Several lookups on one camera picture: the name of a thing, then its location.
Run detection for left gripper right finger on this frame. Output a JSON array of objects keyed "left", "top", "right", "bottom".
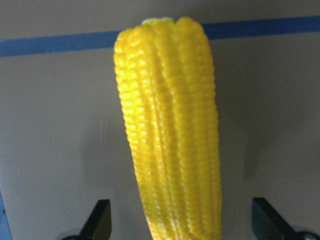
[{"left": 251, "top": 197, "right": 320, "bottom": 240}]

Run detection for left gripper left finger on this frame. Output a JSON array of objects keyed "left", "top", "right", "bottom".
[{"left": 59, "top": 199, "right": 112, "bottom": 240}]

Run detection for yellow corn cob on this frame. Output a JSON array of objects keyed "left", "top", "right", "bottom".
[{"left": 113, "top": 17, "right": 222, "bottom": 240}]

